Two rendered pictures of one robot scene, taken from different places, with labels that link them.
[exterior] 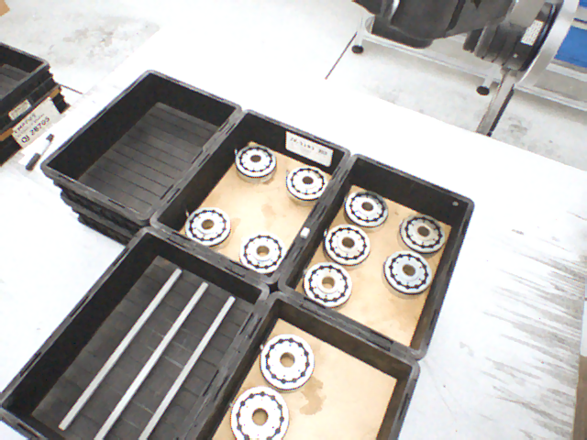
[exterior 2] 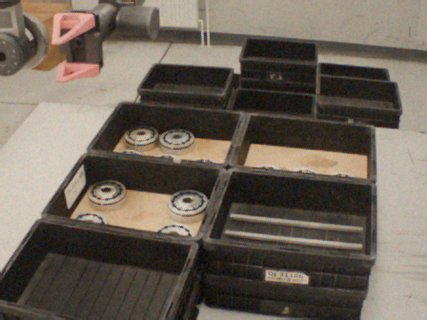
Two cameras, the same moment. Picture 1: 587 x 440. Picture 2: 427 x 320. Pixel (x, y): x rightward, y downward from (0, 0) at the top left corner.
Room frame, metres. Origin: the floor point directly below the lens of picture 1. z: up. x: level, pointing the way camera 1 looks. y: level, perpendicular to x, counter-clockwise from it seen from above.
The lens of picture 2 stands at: (0.58, 1.32, 1.82)
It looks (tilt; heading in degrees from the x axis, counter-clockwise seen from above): 32 degrees down; 266
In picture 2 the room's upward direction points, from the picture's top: 4 degrees counter-clockwise
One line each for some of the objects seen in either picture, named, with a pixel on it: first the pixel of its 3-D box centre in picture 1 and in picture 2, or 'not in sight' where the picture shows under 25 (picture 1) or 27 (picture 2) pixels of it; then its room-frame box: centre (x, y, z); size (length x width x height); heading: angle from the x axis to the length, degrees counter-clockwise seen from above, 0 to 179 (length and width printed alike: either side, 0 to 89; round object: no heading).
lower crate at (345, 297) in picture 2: not in sight; (291, 262); (0.19, 0.24, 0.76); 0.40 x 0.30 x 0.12; 157
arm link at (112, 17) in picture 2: not in sight; (104, 22); (0.59, 0.31, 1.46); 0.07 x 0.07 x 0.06; 68
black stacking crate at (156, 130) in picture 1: (153, 152); (95, 291); (0.68, 0.36, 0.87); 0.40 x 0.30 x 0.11; 157
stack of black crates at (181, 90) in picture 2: not in sight; (189, 120); (0.26, -1.22, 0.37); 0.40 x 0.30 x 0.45; 159
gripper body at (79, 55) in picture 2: not in sight; (87, 34); (0.62, 0.37, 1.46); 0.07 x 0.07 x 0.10; 68
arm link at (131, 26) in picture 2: not in sight; (128, 18); (0.55, 0.29, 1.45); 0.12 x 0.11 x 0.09; 68
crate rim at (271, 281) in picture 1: (257, 187); (135, 195); (0.56, 0.09, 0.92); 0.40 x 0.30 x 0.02; 157
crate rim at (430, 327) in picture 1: (382, 243); (169, 133); (0.45, -0.19, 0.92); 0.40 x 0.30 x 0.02; 157
